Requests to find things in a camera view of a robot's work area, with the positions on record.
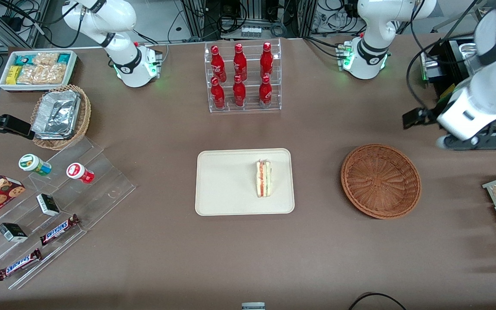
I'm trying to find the Snickers bar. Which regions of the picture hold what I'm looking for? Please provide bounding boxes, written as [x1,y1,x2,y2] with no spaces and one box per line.
[0,248,43,281]
[40,214,81,246]

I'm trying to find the black cable loop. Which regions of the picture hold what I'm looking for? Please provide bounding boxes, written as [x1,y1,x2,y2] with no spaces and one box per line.
[348,292,408,310]

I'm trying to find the yellow snack packet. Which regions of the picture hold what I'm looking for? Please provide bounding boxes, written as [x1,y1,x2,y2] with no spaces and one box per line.
[6,65,23,85]

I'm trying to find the green lid snack cup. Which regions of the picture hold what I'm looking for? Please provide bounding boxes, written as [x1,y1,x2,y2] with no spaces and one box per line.
[19,154,52,177]

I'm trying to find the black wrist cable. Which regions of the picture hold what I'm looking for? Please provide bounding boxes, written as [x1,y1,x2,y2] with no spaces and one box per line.
[405,0,481,112]

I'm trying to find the clear acrylic bottle rack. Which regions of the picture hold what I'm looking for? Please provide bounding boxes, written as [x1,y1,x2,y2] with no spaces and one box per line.
[204,38,282,113]

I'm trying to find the wicker basket holding foil trays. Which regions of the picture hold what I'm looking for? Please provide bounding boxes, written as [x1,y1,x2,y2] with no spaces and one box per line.
[30,84,92,151]

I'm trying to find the red cola bottle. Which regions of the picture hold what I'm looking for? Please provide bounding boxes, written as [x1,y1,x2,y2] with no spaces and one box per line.
[211,77,226,109]
[259,75,273,108]
[211,45,227,82]
[233,43,248,81]
[232,75,247,108]
[260,42,274,79]

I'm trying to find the red lid snack cup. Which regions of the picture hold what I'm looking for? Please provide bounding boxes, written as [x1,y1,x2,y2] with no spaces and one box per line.
[66,162,95,184]

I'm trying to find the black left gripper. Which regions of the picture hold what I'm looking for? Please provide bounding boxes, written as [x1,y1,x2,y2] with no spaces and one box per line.
[402,108,441,130]

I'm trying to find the cream plastic tray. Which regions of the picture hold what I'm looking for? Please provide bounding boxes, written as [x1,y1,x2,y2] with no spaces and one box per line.
[195,148,295,216]

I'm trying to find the clear acrylic stepped display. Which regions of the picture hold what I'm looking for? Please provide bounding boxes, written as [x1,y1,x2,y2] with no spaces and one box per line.
[0,137,137,290]

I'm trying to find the small black box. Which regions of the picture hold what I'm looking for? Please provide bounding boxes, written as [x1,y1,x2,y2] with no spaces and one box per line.
[0,222,29,243]
[36,193,61,217]

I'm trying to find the stacked aluminium foil trays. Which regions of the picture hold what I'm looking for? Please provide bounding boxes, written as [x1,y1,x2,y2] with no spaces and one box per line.
[31,90,81,140]

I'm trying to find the clear small cracker bag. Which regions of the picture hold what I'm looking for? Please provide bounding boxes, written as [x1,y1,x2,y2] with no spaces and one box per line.
[33,52,59,66]

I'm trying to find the triangular packaged sandwich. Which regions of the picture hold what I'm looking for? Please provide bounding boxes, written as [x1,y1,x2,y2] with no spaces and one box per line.
[255,159,273,198]

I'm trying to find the round brown wicker basket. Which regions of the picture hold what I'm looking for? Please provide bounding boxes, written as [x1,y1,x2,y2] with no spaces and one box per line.
[341,143,422,220]

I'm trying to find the steel warmer pan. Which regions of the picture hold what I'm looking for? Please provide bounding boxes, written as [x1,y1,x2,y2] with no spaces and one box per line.
[459,41,482,66]

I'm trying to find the grey power box green light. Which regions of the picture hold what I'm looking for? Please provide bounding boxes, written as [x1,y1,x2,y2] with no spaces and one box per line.
[419,50,442,83]

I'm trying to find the white rectangular snack bin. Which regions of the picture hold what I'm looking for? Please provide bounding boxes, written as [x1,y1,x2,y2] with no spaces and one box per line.
[0,50,78,92]

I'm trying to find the black food warmer machine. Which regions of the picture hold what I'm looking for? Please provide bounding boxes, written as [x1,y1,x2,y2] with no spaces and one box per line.
[429,38,496,151]

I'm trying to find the clear large cracker bag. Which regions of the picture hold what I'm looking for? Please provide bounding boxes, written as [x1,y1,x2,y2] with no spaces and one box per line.
[17,63,67,85]

